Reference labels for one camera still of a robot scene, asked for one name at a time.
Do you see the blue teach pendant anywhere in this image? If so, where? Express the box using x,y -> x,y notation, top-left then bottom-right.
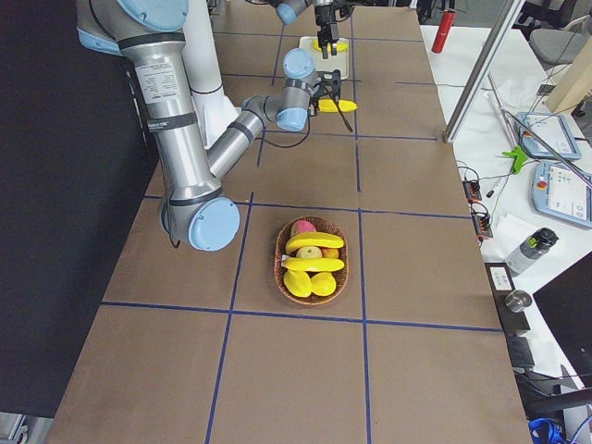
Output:
532,162 -> 591,228
516,112 -> 582,161

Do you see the small metal cup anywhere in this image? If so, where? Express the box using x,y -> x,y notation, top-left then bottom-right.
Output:
503,290 -> 533,314

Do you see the red cylindrical bottle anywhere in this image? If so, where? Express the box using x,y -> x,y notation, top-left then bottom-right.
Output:
431,9 -> 456,54

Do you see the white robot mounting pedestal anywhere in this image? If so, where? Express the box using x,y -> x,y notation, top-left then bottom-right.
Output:
182,0 -> 240,149

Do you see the black monitor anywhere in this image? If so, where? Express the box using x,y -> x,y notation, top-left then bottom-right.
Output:
534,253 -> 592,388

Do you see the grey water bottle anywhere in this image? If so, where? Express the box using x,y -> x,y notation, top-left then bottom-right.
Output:
505,228 -> 559,277

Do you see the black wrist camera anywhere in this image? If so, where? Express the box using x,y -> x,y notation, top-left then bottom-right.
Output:
317,69 -> 341,101

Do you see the brown woven basket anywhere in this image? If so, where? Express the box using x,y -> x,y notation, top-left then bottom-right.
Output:
274,216 -> 349,306

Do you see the near blue teach pendant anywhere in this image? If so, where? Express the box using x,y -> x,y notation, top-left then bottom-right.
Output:
532,162 -> 591,228

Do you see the yellow banana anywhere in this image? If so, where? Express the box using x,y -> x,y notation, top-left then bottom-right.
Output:
281,256 -> 345,272
318,99 -> 358,113
285,231 -> 345,254
312,38 -> 349,52

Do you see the aluminium frame post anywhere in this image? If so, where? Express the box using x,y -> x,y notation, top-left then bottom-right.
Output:
443,0 -> 524,143

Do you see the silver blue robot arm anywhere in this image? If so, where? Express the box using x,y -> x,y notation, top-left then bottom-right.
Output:
76,1 -> 319,252
261,0 -> 341,59

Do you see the pink red apple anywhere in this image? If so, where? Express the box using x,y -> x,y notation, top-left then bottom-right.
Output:
290,219 -> 316,237

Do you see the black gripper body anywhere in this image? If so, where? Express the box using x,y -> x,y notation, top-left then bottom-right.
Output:
308,90 -> 326,117
314,0 -> 338,43

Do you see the orange black electronics box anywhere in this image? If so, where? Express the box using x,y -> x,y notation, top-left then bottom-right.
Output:
462,179 -> 482,204

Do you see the white rectangular bear tray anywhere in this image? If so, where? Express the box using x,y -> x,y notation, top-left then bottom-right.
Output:
299,36 -> 350,80

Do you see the yellow lemon right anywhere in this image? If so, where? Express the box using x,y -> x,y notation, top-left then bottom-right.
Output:
311,272 -> 337,297

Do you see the yellow green apple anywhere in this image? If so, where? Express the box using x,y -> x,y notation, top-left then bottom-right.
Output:
296,246 -> 323,259

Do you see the red orange mango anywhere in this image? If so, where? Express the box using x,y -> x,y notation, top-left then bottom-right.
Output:
321,248 -> 339,259

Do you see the long metal reacher grabber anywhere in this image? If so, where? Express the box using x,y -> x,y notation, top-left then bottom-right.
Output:
487,74 -> 591,188

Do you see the far blue teach pendant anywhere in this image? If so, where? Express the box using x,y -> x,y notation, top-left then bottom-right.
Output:
516,112 -> 582,161

